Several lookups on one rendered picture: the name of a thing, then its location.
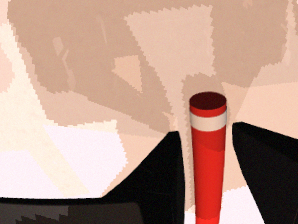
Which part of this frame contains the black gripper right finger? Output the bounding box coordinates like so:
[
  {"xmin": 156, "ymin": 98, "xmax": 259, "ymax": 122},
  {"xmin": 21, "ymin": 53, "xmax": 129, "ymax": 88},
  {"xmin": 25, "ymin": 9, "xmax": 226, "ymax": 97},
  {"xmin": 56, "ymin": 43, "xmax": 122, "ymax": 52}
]
[{"xmin": 231, "ymin": 123, "xmax": 298, "ymax": 224}]

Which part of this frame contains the red peg with white band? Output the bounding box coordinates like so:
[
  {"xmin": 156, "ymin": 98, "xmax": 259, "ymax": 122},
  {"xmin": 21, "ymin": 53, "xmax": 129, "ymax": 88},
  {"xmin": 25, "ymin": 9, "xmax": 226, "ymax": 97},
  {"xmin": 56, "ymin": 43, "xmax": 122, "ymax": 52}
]
[{"xmin": 189, "ymin": 91, "xmax": 226, "ymax": 224}]

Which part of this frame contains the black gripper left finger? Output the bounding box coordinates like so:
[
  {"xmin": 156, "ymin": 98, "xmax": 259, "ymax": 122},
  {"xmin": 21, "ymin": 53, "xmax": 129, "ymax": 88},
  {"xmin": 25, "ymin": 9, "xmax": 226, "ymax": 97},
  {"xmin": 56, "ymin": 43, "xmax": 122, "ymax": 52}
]
[{"xmin": 0, "ymin": 131, "xmax": 186, "ymax": 224}]

